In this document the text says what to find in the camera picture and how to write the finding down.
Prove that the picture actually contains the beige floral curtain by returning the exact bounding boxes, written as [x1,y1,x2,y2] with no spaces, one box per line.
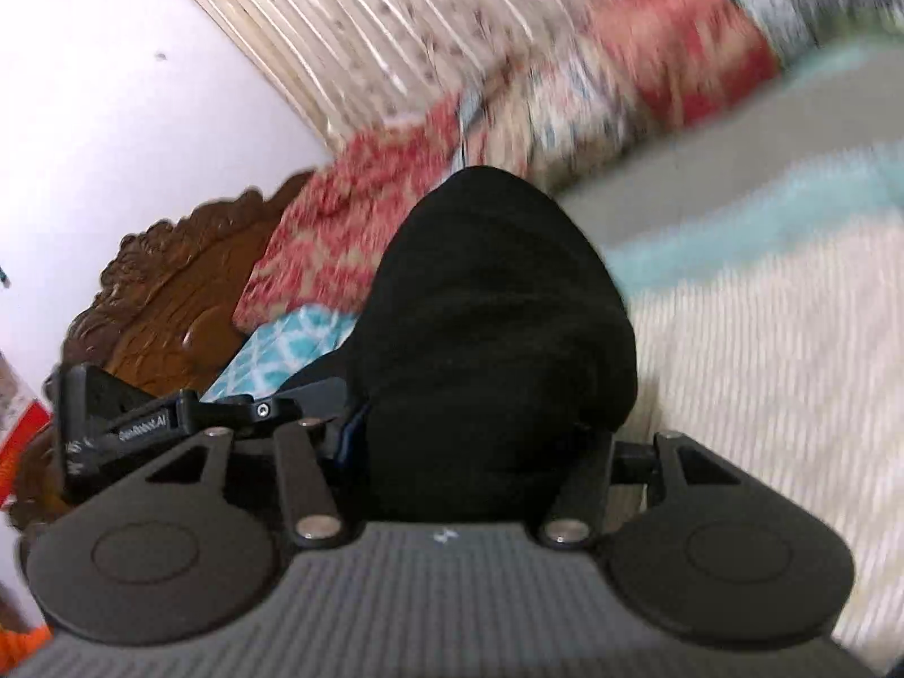
[194,0,592,150]

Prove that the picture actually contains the red floral patchwork quilt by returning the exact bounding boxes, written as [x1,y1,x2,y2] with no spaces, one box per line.
[233,0,902,332]

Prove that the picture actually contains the black pants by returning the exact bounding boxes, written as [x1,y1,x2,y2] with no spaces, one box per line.
[299,167,637,522]

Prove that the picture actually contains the patterned bedsheet with text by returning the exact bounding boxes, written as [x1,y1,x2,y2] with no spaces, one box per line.
[561,38,902,672]

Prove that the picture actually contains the carved brown wooden footboard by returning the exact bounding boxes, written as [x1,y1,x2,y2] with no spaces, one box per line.
[6,168,316,531]

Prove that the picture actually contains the teal white patterned pillow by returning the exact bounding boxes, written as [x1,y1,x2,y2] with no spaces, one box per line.
[201,305,357,402]

